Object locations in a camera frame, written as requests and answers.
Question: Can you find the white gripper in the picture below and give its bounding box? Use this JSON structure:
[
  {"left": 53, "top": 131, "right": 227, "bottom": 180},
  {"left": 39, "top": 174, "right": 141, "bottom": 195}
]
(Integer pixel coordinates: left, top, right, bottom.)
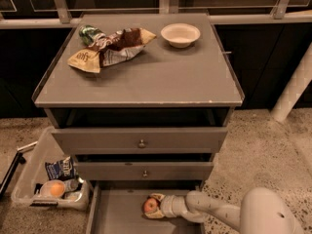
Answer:
[{"left": 145, "top": 193, "right": 188, "bottom": 219}]

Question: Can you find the red apple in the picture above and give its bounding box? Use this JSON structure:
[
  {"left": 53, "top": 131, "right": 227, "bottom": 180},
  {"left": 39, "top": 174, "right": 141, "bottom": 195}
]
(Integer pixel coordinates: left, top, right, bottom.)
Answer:
[{"left": 143, "top": 198, "right": 159, "bottom": 214}]

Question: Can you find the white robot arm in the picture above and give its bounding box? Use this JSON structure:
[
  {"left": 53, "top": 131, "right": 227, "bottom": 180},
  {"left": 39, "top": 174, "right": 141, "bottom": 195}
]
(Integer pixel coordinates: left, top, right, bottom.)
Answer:
[{"left": 142, "top": 187, "right": 304, "bottom": 234}]

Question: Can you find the grey bottom drawer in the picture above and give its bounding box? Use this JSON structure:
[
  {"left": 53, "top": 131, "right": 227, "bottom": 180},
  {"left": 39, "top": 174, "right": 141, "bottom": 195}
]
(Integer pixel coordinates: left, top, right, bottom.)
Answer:
[{"left": 86, "top": 182, "right": 204, "bottom": 234}]

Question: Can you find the grey drawer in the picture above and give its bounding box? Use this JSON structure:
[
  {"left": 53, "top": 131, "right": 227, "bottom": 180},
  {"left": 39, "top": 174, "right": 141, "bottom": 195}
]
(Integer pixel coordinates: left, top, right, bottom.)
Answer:
[
  {"left": 52, "top": 127, "right": 227, "bottom": 155},
  {"left": 75, "top": 162, "right": 214, "bottom": 180},
  {"left": 86, "top": 182, "right": 204, "bottom": 234}
]

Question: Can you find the grey top drawer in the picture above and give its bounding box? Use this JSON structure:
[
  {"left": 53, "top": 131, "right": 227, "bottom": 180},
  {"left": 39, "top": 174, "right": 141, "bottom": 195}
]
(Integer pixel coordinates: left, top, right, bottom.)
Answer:
[{"left": 52, "top": 127, "right": 227, "bottom": 155}]

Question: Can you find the grey middle drawer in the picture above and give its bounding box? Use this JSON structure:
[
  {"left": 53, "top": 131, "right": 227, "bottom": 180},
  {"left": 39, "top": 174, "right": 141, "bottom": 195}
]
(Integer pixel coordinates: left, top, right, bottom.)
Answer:
[{"left": 75, "top": 162, "right": 214, "bottom": 180}]

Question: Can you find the grey drawer cabinet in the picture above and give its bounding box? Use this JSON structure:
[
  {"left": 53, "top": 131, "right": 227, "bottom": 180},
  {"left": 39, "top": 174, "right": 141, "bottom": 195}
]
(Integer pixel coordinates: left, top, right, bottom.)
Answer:
[{"left": 31, "top": 13, "right": 246, "bottom": 234}]

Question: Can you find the blue snack bag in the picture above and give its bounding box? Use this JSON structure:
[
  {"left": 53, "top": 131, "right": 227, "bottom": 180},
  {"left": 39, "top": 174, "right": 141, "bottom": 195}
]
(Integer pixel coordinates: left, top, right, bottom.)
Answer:
[{"left": 45, "top": 157, "right": 76, "bottom": 181}]

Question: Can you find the orange fruit cup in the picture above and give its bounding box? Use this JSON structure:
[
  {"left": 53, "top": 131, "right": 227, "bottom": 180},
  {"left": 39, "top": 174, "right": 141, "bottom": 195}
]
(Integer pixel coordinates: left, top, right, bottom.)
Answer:
[{"left": 40, "top": 180, "right": 65, "bottom": 198}]

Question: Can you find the clear plastic bin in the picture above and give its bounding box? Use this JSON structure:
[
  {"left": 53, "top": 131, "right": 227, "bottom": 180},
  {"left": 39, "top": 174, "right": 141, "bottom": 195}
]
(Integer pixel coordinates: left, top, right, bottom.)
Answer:
[{"left": 11, "top": 127, "right": 90, "bottom": 211}]

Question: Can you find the brown crumpled chip bag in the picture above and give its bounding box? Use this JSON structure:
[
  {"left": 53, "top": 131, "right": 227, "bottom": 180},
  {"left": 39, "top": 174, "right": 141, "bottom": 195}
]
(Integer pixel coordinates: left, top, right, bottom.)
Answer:
[{"left": 67, "top": 28, "right": 156, "bottom": 73}]

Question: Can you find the white paper bowl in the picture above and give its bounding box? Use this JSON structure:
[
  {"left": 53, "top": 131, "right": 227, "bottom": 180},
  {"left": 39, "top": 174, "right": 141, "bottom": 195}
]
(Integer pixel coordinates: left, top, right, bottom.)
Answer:
[{"left": 161, "top": 23, "right": 201, "bottom": 49}]

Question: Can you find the green soda can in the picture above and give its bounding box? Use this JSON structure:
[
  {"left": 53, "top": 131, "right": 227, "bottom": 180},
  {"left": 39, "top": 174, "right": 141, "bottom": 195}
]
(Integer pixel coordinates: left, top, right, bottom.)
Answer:
[{"left": 79, "top": 25, "right": 106, "bottom": 46}]

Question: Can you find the white diagonal pole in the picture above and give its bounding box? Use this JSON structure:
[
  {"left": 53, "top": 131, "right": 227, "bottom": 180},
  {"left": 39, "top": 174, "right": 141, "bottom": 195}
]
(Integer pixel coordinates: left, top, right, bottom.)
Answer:
[{"left": 271, "top": 43, "right": 312, "bottom": 122}]

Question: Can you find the metal railing frame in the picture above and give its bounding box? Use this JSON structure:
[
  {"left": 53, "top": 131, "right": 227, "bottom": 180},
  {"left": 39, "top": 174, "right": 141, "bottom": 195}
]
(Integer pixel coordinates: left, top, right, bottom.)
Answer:
[{"left": 0, "top": 0, "right": 312, "bottom": 29}]

